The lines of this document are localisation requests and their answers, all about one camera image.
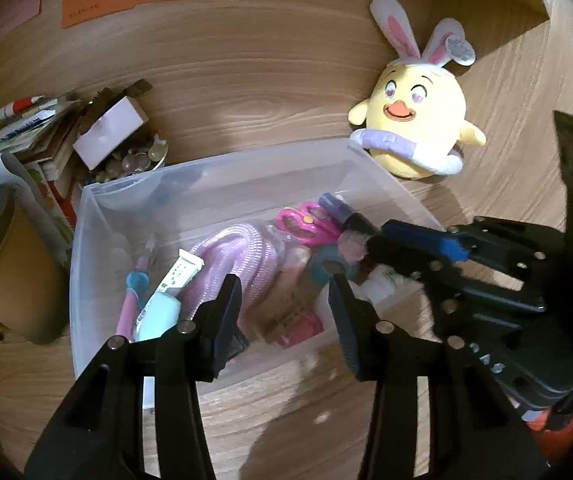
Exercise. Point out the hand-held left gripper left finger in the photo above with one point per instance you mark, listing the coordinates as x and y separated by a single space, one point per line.
224 325

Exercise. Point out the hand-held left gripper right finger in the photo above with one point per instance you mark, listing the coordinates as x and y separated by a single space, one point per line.
346 330

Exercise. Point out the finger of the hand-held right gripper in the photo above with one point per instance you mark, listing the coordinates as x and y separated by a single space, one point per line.
511 255
416 242

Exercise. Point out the teal and white tube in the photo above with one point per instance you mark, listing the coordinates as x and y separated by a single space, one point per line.
166 300

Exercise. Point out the purple marker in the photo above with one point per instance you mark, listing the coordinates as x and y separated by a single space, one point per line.
341 210

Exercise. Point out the pink pen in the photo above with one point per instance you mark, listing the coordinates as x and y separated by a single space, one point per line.
134 290

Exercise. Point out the pink scissors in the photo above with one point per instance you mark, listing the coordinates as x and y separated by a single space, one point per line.
304 222

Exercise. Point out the clear plastic storage box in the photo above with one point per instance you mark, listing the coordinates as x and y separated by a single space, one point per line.
131 200

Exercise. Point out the person's right forearm orange sleeve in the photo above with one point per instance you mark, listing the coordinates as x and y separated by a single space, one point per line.
561 417

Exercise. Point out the red and pink packet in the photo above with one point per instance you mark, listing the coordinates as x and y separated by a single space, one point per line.
299 330

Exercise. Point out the yellow chick plush bunny ears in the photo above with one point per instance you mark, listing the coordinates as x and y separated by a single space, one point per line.
421 110

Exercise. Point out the bowl of glass beads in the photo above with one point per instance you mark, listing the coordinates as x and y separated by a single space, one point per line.
131 165

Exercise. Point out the brown paper cup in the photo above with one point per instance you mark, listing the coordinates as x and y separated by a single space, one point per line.
11 270

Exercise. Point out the white notepad block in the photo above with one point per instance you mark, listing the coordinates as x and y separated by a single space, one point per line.
109 132

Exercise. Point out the stack of books and papers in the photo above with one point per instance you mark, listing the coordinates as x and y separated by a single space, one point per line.
31 135

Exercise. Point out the red and white glue tube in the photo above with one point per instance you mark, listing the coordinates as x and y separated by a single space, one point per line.
21 106

